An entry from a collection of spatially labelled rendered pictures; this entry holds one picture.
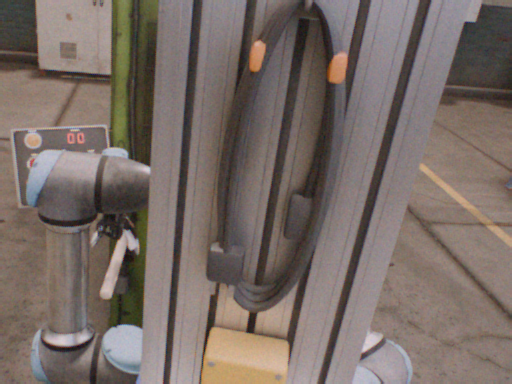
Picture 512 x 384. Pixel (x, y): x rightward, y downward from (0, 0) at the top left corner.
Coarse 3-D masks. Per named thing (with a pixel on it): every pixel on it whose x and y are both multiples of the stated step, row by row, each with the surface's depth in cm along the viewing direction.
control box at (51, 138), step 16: (32, 128) 178; (48, 128) 180; (64, 128) 182; (80, 128) 185; (96, 128) 187; (16, 144) 175; (48, 144) 180; (64, 144) 182; (80, 144) 184; (96, 144) 187; (16, 160) 175; (16, 176) 175
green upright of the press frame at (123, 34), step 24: (120, 0) 185; (144, 0) 184; (120, 24) 188; (144, 24) 188; (120, 48) 192; (144, 48) 192; (120, 72) 196; (144, 72) 196; (120, 96) 201; (120, 120) 205; (144, 120) 205; (120, 144) 210; (144, 216) 225; (144, 240) 231; (144, 264) 237; (144, 288) 243
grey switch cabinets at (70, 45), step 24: (48, 0) 647; (72, 0) 649; (96, 0) 651; (48, 24) 660; (72, 24) 662; (96, 24) 664; (48, 48) 674; (72, 48) 675; (96, 48) 678; (48, 72) 692; (72, 72) 695; (96, 72) 693
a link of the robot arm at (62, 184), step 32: (64, 160) 94; (96, 160) 95; (32, 192) 93; (64, 192) 93; (96, 192) 93; (64, 224) 95; (64, 256) 99; (64, 288) 102; (64, 320) 104; (32, 352) 108; (64, 352) 105
